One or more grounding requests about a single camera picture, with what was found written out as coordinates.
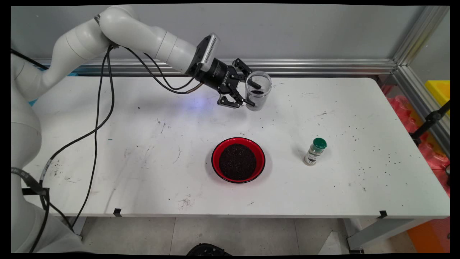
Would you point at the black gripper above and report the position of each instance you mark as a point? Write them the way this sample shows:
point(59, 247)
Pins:
point(219, 77)

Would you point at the clear plastic jar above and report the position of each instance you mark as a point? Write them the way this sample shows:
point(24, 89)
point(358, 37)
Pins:
point(264, 102)

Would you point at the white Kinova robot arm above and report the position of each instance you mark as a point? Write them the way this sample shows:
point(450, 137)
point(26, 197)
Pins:
point(143, 32)

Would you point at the black seeds heap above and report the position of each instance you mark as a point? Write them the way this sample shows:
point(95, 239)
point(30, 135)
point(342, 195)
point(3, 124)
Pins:
point(237, 162)

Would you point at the red bowl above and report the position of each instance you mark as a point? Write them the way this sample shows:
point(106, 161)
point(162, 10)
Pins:
point(215, 158)

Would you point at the green capped spice bottle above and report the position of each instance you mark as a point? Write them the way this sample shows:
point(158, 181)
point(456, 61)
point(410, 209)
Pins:
point(314, 153)

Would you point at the pink plastic bag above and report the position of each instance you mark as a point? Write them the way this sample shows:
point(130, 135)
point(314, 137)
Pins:
point(400, 106)

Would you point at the black round floor object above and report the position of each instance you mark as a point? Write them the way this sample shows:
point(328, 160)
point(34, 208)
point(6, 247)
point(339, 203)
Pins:
point(208, 250)

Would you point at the black tape piece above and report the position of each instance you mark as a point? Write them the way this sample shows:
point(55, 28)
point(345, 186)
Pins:
point(117, 212)
point(382, 214)

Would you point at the black stand pole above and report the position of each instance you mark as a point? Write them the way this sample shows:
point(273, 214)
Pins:
point(431, 118)

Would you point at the yellow foam block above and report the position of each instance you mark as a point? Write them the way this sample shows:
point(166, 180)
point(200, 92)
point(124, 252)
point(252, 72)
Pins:
point(440, 91)

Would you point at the grey table leg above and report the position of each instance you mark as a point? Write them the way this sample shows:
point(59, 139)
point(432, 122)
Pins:
point(79, 223)
point(381, 230)

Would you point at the orange foam floor mat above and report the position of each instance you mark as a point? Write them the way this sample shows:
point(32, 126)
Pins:
point(427, 235)

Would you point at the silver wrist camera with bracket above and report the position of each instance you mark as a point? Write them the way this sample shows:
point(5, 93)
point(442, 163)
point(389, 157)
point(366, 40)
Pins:
point(208, 52)

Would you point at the long aluminium frame rail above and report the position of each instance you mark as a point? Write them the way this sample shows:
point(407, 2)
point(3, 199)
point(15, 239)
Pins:
point(341, 66)

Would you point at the short aluminium frame rail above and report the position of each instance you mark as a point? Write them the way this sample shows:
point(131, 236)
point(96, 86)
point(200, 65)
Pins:
point(413, 86)

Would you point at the aluminium frame post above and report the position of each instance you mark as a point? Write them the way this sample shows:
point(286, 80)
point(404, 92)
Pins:
point(420, 32)

